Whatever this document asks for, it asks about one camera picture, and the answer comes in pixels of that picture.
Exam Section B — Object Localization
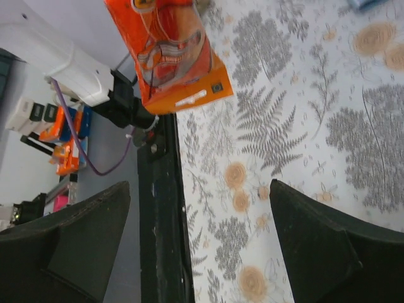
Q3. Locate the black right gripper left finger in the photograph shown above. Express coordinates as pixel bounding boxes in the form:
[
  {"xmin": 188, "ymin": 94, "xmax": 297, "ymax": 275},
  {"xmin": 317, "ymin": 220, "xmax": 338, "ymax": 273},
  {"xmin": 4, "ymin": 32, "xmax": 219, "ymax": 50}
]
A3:
[{"xmin": 1, "ymin": 181, "xmax": 130, "ymax": 302}]

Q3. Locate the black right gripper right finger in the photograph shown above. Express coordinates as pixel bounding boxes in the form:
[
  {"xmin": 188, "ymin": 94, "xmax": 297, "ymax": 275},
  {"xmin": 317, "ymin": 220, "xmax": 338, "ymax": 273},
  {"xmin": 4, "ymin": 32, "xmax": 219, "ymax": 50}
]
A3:
[{"xmin": 270, "ymin": 179, "xmax": 403, "ymax": 302}]

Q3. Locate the orange small razor packet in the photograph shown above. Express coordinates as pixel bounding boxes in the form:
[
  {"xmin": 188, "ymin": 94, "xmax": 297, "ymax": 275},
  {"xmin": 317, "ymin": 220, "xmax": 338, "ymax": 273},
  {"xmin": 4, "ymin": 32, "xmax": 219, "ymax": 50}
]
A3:
[{"xmin": 105, "ymin": 0, "xmax": 234, "ymax": 115}]

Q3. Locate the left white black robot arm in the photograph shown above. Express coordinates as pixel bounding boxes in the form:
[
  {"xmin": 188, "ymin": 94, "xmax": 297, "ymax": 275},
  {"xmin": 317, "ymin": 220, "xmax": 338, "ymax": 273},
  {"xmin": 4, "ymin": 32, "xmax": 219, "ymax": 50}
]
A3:
[{"xmin": 1, "ymin": 1, "xmax": 158, "ymax": 131}]

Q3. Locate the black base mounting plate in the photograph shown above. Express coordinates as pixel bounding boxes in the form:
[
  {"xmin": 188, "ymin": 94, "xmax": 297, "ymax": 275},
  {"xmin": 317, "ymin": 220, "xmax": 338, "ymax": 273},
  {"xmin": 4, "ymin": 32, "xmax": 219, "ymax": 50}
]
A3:
[{"xmin": 137, "ymin": 114, "xmax": 195, "ymax": 303}]

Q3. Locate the floral tablecloth mat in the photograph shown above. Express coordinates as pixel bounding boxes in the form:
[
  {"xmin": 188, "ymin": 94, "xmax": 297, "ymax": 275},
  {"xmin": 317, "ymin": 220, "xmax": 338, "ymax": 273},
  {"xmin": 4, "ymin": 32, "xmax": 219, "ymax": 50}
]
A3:
[{"xmin": 177, "ymin": 1, "xmax": 403, "ymax": 302}]

